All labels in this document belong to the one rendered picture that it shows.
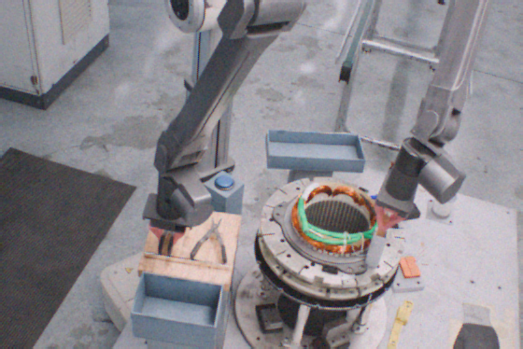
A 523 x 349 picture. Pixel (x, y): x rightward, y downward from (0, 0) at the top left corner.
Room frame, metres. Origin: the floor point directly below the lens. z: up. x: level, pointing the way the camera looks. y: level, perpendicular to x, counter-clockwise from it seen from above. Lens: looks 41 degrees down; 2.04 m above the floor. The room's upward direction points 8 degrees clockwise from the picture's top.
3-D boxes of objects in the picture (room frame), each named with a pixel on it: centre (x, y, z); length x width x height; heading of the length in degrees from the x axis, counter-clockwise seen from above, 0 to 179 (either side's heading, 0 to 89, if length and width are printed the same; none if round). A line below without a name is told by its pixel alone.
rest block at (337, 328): (0.84, -0.21, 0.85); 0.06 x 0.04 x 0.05; 123
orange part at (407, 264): (1.12, -0.42, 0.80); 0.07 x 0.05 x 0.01; 14
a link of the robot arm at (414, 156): (0.85, -0.25, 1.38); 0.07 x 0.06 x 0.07; 41
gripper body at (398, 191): (0.86, -0.24, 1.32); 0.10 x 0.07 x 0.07; 163
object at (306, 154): (1.26, -0.11, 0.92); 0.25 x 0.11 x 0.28; 99
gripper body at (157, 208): (0.84, 0.18, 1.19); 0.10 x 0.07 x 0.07; 90
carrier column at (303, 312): (0.82, -0.12, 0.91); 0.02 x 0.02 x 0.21
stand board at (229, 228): (0.87, 0.14, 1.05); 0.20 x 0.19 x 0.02; 0
